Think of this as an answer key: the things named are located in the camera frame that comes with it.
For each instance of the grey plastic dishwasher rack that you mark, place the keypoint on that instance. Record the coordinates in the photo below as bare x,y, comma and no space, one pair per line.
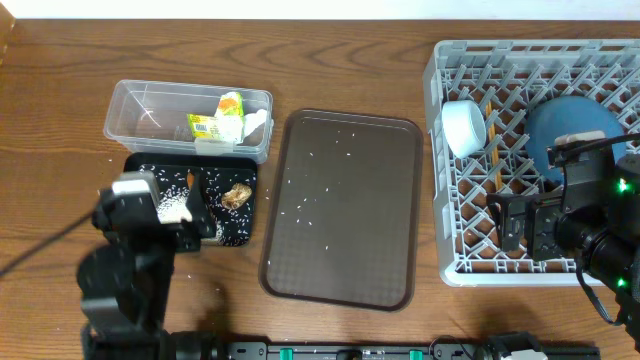
510,78

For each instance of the orange carrot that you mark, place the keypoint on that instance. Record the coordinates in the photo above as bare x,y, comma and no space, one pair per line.
190,180

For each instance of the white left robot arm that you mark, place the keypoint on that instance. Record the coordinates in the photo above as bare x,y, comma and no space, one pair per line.
125,284

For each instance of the light blue rice bowl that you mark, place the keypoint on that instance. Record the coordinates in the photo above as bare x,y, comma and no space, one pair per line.
464,127

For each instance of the brown food scrap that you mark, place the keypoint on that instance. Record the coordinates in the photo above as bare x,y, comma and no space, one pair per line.
236,197

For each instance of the black tray bin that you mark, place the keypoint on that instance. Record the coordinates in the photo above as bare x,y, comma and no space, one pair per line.
135,160

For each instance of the yellow green wrapper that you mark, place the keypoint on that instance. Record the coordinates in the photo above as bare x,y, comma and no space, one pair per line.
229,129

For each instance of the white napkin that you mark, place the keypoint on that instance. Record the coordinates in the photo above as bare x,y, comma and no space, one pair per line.
254,127

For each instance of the brown serving tray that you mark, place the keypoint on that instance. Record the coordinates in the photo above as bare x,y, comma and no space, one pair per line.
344,214

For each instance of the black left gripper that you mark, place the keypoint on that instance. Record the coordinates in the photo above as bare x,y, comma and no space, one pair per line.
188,232

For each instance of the clear plastic bin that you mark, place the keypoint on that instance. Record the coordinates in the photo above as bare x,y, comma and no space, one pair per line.
151,116

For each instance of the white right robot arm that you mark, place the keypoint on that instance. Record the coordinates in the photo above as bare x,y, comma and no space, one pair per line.
595,221

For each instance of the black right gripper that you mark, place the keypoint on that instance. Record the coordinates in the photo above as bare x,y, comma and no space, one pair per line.
540,208

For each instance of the orange white wrapper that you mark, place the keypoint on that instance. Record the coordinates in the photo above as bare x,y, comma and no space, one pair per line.
230,104

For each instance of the pile of white rice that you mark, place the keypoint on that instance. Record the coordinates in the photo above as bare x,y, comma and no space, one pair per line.
234,226

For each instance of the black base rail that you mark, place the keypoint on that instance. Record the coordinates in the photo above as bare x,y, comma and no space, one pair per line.
510,346

